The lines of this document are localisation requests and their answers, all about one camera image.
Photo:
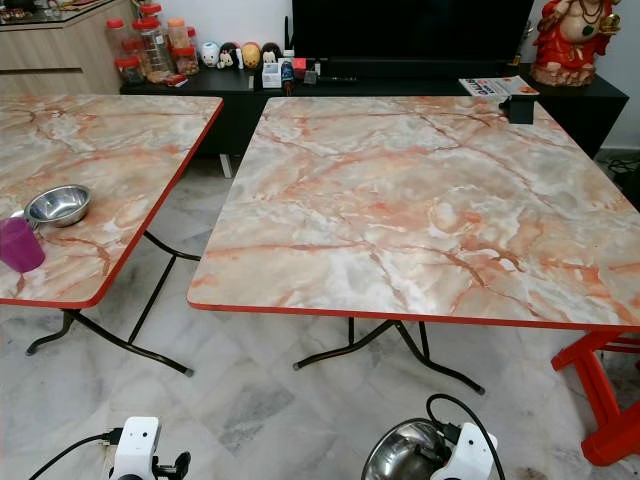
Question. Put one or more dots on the printed magazine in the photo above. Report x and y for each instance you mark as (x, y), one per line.
(495, 86)

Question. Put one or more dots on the black flat television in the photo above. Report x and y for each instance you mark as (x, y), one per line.
(410, 28)

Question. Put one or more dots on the small white box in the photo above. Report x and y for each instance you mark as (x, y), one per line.
(272, 77)

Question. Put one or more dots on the stainless steel bowl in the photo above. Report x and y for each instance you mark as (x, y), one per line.
(57, 206)
(403, 455)

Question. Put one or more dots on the red plastic stool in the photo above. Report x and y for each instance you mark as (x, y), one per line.
(600, 390)

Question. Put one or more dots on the light wood drawer cabinet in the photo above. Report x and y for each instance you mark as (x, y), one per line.
(60, 55)

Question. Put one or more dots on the black and white doll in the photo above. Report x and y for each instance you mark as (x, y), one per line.
(230, 57)

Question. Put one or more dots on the small black box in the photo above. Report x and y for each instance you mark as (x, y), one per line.
(520, 108)

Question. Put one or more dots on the large clear jar red lid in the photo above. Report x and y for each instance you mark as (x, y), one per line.
(155, 50)

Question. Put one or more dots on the purple plastic cup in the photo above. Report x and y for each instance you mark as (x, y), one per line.
(20, 245)

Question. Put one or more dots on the white round doll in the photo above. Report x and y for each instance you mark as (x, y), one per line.
(210, 56)

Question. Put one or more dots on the black folding table leg frame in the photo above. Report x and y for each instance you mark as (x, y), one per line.
(155, 300)
(423, 340)

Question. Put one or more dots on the slim clear jar red lid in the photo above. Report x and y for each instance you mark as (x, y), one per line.
(117, 40)

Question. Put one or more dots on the orange filled jar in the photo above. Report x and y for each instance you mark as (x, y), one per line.
(178, 35)

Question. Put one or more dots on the red robed laughing figurine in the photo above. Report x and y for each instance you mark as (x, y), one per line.
(570, 50)

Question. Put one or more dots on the yellow round doll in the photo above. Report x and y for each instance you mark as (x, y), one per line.
(251, 56)

